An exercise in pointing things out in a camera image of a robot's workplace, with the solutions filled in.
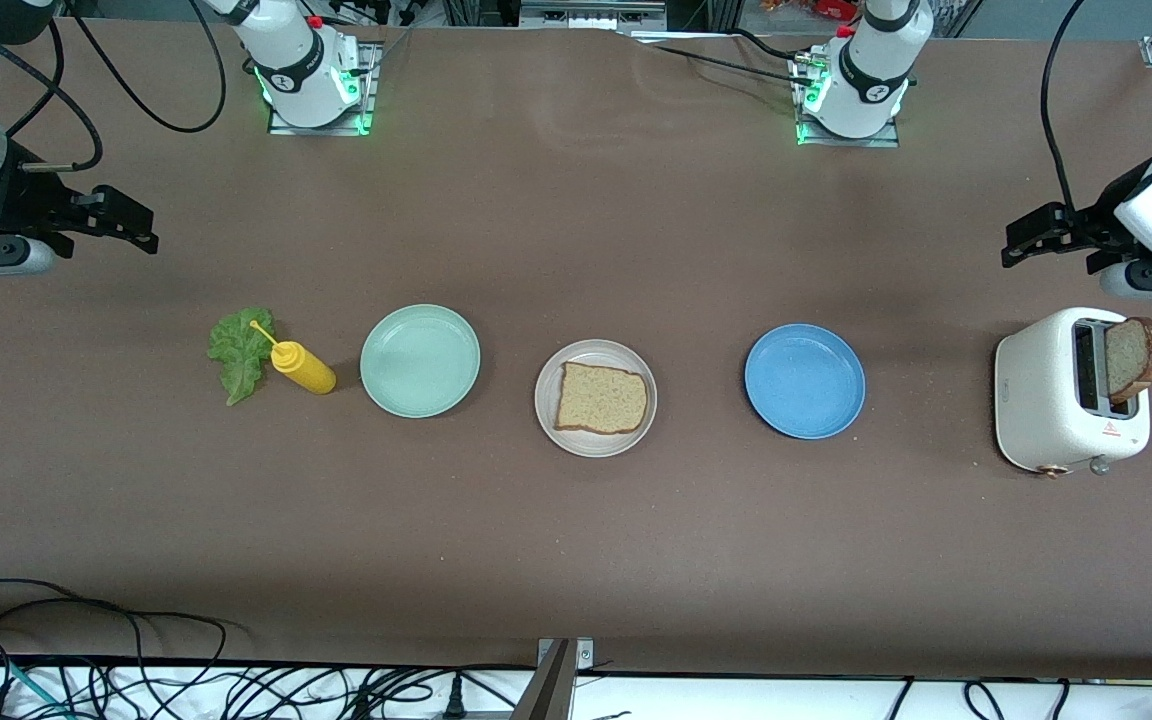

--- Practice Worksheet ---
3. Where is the grey power strip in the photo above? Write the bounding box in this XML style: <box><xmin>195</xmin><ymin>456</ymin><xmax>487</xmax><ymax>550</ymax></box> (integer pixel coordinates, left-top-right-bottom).
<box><xmin>519</xmin><ymin>0</ymin><xmax>668</xmax><ymax>31</ymax></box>

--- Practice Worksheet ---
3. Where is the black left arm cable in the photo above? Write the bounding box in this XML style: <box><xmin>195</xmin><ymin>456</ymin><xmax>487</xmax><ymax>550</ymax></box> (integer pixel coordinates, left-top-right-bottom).
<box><xmin>1039</xmin><ymin>0</ymin><xmax>1152</xmax><ymax>216</ymax></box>

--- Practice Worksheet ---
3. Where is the blue plate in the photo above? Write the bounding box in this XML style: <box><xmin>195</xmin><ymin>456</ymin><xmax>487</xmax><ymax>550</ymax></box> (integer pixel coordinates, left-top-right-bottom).
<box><xmin>744</xmin><ymin>322</ymin><xmax>867</xmax><ymax>441</ymax></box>

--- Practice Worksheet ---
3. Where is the dark-crust bread slice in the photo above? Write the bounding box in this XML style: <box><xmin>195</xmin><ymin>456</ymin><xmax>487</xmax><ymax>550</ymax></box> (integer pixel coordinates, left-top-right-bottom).
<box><xmin>1104</xmin><ymin>316</ymin><xmax>1152</xmax><ymax>405</ymax></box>

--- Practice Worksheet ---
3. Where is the light-crust bread slice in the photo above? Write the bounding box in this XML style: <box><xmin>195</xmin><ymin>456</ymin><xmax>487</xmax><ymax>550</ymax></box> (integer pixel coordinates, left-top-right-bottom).
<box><xmin>554</xmin><ymin>361</ymin><xmax>649</xmax><ymax>437</ymax></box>

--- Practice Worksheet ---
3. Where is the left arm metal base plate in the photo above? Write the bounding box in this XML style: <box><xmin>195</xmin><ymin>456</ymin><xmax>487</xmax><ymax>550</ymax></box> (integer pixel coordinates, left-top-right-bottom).
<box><xmin>789</xmin><ymin>55</ymin><xmax>903</xmax><ymax>150</ymax></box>

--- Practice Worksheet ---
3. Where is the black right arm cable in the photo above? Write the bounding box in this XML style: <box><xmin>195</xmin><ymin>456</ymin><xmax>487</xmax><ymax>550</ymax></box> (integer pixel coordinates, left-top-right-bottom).
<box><xmin>0</xmin><ymin>0</ymin><xmax>229</xmax><ymax>181</ymax></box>

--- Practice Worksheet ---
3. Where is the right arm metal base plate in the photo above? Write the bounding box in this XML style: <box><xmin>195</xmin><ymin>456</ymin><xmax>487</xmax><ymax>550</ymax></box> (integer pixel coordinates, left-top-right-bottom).
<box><xmin>267</xmin><ymin>42</ymin><xmax>378</xmax><ymax>137</ymax></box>

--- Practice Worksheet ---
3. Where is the beige plate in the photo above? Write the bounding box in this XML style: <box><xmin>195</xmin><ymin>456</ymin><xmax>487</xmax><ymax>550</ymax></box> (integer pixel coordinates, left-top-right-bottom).
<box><xmin>534</xmin><ymin>339</ymin><xmax>658</xmax><ymax>459</ymax></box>

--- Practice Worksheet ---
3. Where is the thin black table cable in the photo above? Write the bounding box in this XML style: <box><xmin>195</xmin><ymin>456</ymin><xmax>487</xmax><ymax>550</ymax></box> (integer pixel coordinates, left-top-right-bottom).
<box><xmin>626</xmin><ymin>28</ymin><xmax>822</xmax><ymax>91</ymax></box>

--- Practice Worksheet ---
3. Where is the white toaster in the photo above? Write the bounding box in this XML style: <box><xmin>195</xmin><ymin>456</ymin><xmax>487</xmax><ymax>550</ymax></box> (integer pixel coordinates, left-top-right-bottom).
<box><xmin>994</xmin><ymin>307</ymin><xmax>1152</xmax><ymax>480</ymax></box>

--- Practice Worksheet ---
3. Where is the dark grey metal beam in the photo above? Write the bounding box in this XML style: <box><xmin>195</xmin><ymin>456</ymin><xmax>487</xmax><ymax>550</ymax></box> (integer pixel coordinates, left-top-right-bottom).
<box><xmin>510</xmin><ymin>640</ymin><xmax>577</xmax><ymax>720</ymax></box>

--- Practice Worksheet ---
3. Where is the mint green plate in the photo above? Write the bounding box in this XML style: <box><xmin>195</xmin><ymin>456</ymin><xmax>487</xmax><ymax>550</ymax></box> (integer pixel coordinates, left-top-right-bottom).
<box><xmin>359</xmin><ymin>303</ymin><xmax>482</xmax><ymax>419</ymax></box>

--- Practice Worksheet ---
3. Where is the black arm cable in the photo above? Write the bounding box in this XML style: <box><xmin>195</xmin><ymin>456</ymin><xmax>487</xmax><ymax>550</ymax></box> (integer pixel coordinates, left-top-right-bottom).
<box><xmin>1039</xmin><ymin>0</ymin><xmax>1152</xmax><ymax>216</ymax></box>
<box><xmin>0</xmin><ymin>0</ymin><xmax>229</xmax><ymax>181</ymax></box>

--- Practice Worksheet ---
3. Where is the green lettuce leaf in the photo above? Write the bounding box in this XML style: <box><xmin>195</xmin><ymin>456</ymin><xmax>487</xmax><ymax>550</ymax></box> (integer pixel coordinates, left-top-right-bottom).
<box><xmin>206</xmin><ymin>307</ymin><xmax>277</xmax><ymax>407</ymax></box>

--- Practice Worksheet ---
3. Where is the red package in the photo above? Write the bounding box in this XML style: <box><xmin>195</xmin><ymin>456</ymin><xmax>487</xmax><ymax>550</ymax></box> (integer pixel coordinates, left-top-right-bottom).
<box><xmin>758</xmin><ymin>0</ymin><xmax>859</xmax><ymax>21</ymax></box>

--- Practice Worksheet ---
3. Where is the yellow squeeze bottle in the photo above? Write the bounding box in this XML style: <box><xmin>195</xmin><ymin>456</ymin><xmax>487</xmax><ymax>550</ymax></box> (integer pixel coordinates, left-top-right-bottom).
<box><xmin>249</xmin><ymin>319</ymin><xmax>338</xmax><ymax>395</ymax></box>

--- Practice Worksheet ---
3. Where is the silver table bracket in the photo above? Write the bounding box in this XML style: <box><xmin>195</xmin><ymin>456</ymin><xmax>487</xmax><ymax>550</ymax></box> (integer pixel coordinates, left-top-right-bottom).
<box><xmin>537</xmin><ymin>637</ymin><xmax>596</xmax><ymax>673</ymax></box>

